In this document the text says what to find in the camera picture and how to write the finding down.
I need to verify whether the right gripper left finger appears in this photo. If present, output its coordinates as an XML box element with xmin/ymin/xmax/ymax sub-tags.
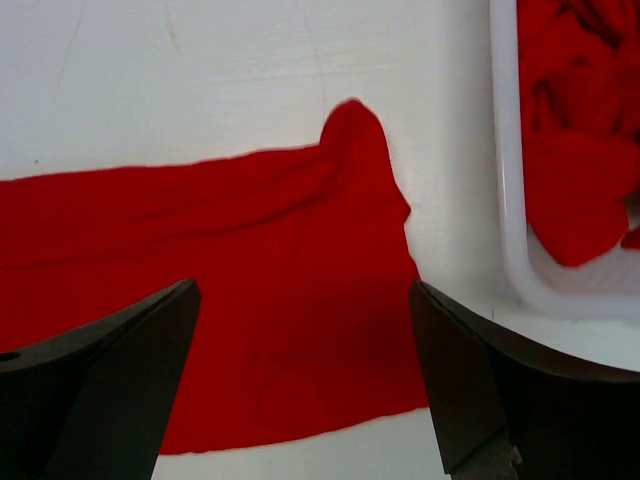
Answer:
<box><xmin>1</xmin><ymin>280</ymin><xmax>201</xmax><ymax>480</ymax></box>

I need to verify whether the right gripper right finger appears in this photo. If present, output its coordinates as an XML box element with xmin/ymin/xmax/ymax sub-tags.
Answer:
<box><xmin>409</xmin><ymin>281</ymin><xmax>639</xmax><ymax>479</ymax></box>

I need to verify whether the red t shirt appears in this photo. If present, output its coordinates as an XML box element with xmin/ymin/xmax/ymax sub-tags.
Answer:
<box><xmin>1</xmin><ymin>100</ymin><xmax>428</xmax><ymax>455</ymax></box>

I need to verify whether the red t shirts pile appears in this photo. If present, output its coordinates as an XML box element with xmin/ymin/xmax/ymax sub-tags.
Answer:
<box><xmin>517</xmin><ymin>1</ymin><xmax>639</xmax><ymax>267</ymax></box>

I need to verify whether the white plastic basket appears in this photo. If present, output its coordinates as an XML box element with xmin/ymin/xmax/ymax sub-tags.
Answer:
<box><xmin>488</xmin><ymin>0</ymin><xmax>640</xmax><ymax>326</ymax></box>

